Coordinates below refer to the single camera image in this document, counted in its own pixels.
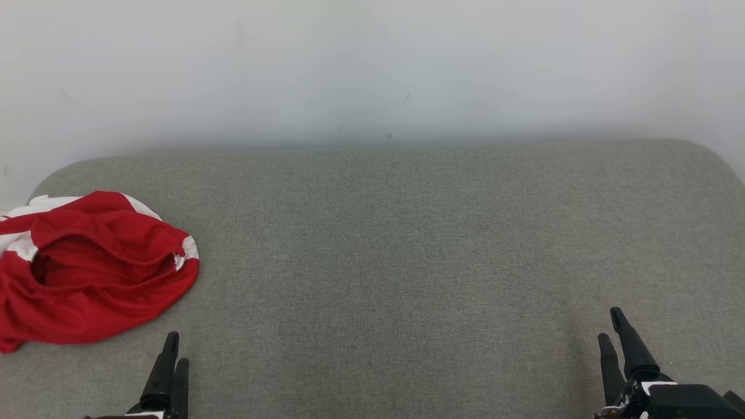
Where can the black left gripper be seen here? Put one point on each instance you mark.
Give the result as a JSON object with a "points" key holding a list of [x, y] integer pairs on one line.
{"points": [[145, 414]]}

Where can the red shorts white side stripes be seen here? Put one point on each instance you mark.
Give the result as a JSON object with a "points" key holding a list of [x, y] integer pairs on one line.
{"points": [[105, 302]]}

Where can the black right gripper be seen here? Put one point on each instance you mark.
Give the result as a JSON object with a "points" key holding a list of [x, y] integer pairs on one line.
{"points": [[631, 404]]}

